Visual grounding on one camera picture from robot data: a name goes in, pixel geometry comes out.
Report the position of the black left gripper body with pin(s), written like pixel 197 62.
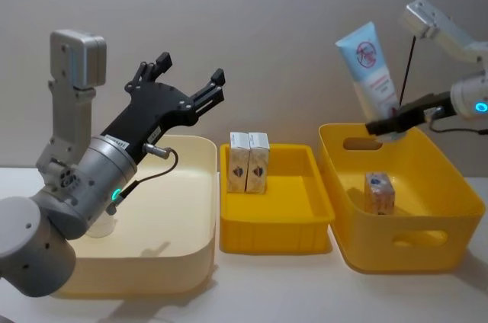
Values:
pixel 152 109

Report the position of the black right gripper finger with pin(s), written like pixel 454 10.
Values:
pixel 385 124

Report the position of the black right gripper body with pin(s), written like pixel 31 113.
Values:
pixel 427 107

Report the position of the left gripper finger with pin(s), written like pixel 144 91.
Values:
pixel 146 69
pixel 209 92

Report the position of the white and blue cosmetic tube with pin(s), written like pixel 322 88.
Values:
pixel 368 64

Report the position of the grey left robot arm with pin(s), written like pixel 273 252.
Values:
pixel 65 182

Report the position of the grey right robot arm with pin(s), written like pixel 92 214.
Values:
pixel 457 43

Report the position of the small patterned cardboard box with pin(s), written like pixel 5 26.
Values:
pixel 379 193
pixel 238 163
pixel 258 165

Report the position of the cream plastic bin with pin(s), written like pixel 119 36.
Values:
pixel 167 205

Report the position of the shallow yellow plastic crate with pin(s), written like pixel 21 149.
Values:
pixel 274 201

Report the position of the small clear plastic cup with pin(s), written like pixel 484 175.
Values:
pixel 101 228

